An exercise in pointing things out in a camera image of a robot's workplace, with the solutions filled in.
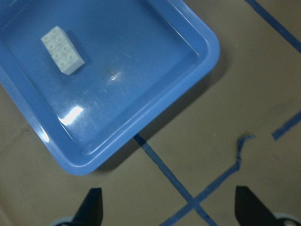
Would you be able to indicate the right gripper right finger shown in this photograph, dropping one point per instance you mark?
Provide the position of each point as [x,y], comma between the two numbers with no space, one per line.
[250,211]

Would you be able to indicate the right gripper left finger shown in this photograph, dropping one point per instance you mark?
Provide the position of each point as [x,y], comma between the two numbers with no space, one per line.
[90,213]

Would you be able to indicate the white block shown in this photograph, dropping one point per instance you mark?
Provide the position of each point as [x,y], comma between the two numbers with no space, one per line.
[54,39]
[67,59]

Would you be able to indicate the blue plastic tray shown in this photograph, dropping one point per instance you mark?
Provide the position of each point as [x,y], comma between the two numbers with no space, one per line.
[140,56]

